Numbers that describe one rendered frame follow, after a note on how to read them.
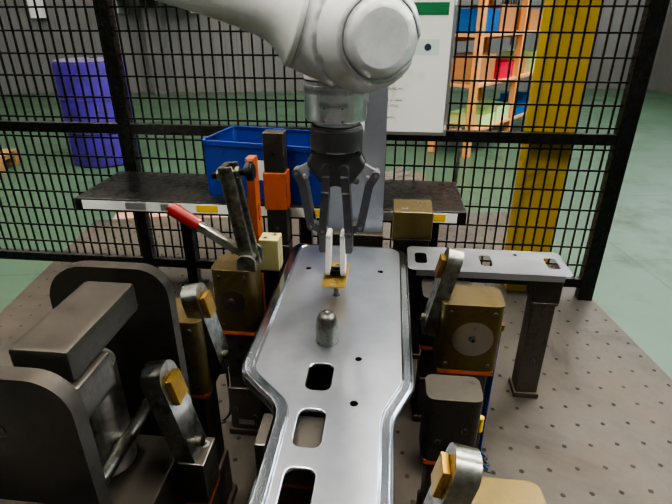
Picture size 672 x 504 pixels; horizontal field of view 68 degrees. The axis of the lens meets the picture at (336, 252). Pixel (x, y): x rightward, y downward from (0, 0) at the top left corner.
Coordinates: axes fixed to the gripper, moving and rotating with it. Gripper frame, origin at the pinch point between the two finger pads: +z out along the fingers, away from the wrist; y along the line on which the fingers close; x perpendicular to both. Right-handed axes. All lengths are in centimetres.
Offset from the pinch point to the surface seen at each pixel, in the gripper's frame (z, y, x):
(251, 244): -0.3, -13.8, 0.6
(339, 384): 7.6, 2.8, -22.1
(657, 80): 85, 543, 1038
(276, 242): 1.5, -10.9, 5.7
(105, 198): 5, -57, 32
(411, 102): -15, 13, 54
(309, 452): 7.7, 0.6, -33.0
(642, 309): 107, 146, 169
